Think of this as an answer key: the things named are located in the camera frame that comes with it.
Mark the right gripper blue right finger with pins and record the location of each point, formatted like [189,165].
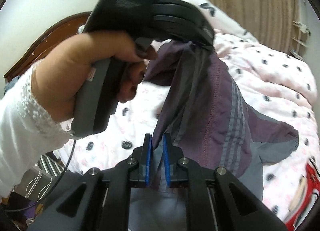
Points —
[168,158]

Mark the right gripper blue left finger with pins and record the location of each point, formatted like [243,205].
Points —
[145,160]

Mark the purple grey hooded jacket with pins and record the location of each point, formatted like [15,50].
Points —
[207,117]

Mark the person's left hand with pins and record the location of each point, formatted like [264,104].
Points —
[58,77]

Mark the brown wooden headboard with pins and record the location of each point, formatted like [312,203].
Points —
[60,31]

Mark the white lace left sleeve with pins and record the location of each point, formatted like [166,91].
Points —
[27,132]

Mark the pink cat print duvet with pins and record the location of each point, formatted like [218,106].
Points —
[272,82]

